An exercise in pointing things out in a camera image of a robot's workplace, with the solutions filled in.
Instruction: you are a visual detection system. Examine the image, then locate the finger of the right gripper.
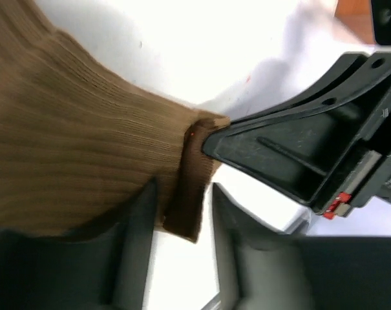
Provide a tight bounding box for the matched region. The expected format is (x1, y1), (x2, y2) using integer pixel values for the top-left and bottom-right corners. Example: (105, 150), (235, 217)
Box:
(202, 53), (391, 215)

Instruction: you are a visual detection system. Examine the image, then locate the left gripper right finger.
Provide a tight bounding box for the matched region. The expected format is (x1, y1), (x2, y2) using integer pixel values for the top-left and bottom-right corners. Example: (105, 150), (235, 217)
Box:
(212, 183), (391, 309)

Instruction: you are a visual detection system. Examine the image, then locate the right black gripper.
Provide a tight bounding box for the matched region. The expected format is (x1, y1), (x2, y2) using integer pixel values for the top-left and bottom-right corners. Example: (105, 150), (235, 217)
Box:
(346, 0), (391, 207)

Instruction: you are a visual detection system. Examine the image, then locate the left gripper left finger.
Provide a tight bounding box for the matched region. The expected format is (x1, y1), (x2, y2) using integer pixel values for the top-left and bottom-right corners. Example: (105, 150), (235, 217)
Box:
(0, 179), (157, 309)

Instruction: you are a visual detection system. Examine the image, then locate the brown sock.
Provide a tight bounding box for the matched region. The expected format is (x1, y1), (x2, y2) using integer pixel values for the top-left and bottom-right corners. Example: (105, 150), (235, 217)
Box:
(0, 1), (229, 242)

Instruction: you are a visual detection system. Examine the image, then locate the orange compartment organizer box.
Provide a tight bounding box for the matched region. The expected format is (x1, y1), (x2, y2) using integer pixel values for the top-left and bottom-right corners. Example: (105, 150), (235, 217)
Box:
(335, 0), (375, 45)

